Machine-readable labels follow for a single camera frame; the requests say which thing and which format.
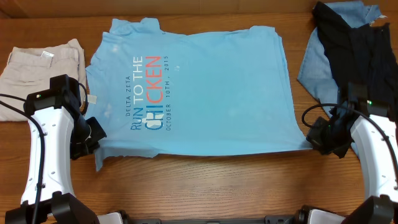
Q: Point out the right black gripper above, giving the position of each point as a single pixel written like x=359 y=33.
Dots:
x=314 y=139

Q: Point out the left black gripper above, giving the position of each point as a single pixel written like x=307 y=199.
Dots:
x=98 y=134

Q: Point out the light blue printed t-shirt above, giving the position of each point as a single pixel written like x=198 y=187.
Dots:
x=209 y=94

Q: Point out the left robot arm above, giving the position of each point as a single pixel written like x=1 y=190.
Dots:
x=59 y=134

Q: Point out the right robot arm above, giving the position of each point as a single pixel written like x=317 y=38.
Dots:
x=356 y=119

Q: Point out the blue denim garment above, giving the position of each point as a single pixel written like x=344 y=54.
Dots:
x=315 y=72

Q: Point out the black garment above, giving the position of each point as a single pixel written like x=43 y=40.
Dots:
x=362 y=56

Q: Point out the folded beige trousers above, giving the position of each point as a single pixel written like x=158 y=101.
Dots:
x=30 y=70

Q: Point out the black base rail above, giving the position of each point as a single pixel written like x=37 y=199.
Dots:
x=270 y=219

